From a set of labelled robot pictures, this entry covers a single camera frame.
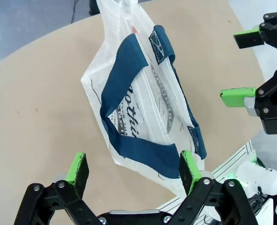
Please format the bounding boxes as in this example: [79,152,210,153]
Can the black cable bundle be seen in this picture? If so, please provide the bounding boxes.
[246,186,269,215]

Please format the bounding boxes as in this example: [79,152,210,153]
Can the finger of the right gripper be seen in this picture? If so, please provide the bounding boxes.
[233,11,277,49]
[220,63,277,135]

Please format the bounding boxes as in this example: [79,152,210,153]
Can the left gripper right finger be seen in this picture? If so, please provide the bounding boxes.
[169,150,259,225]

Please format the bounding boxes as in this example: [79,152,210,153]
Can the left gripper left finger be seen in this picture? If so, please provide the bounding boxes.
[13,152,106,225]

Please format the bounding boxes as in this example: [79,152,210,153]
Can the translucent shopping bag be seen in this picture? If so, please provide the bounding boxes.
[80,0,218,222]

